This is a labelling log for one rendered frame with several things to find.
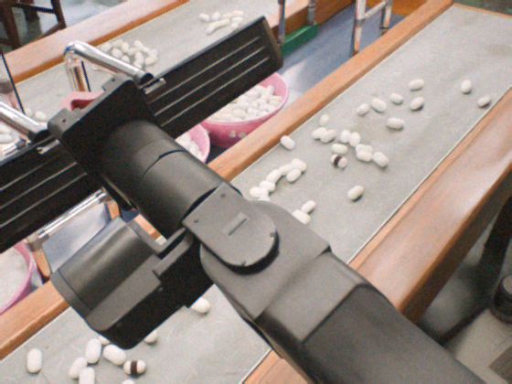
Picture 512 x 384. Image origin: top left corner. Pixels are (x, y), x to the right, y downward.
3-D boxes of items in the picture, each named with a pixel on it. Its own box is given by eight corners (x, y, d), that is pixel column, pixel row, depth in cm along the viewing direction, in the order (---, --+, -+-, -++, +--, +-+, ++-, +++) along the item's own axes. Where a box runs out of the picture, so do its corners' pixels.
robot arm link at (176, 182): (262, 223, 37) (240, 177, 33) (191, 293, 36) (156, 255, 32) (203, 176, 41) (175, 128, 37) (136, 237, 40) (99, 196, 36)
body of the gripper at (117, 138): (115, 202, 46) (164, 251, 41) (46, 123, 38) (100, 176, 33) (171, 153, 47) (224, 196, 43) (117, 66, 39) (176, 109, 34)
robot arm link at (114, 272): (316, 295, 35) (289, 232, 28) (189, 428, 33) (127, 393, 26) (207, 203, 42) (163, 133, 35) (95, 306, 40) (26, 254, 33)
